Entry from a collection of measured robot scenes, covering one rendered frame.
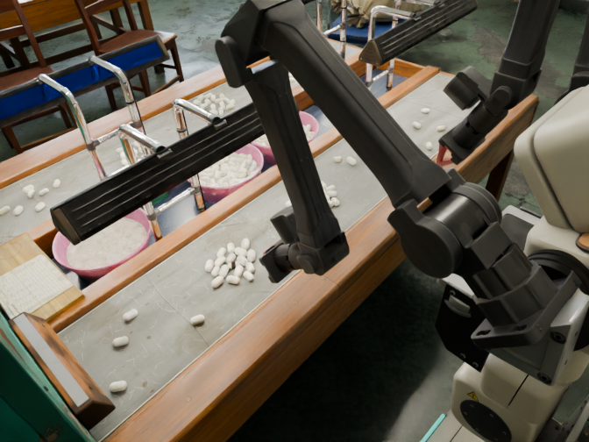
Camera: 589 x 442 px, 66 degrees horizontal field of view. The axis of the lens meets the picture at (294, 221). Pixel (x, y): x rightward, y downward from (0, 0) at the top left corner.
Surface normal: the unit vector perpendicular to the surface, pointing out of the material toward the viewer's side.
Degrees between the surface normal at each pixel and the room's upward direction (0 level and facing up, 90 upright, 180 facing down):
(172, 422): 0
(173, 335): 0
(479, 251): 37
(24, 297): 0
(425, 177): 32
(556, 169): 90
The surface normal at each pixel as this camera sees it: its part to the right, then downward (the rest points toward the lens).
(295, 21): 0.28, -0.36
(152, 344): -0.04, -0.73
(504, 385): -0.72, 0.50
